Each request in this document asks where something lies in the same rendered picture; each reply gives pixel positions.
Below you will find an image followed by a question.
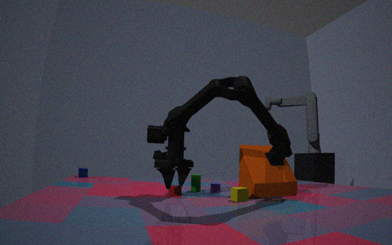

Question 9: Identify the small purple cube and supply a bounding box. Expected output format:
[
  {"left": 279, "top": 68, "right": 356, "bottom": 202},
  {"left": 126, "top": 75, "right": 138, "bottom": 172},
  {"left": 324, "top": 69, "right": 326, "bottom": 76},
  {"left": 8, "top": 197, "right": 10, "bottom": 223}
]
[{"left": 211, "top": 183, "right": 221, "bottom": 192}]

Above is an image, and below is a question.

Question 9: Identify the yellow cube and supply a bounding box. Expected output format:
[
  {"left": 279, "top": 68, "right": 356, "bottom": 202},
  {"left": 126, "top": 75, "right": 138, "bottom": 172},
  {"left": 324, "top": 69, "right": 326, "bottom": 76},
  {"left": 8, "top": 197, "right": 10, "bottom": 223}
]
[{"left": 231, "top": 187, "right": 249, "bottom": 202}]

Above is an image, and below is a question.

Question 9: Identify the green block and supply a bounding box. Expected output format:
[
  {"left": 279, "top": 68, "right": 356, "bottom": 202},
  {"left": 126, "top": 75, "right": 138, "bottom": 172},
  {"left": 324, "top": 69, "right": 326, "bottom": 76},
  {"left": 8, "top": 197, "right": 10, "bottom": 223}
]
[
  {"left": 191, "top": 183, "right": 201, "bottom": 192},
  {"left": 191, "top": 175, "right": 201, "bottom": 184}
]

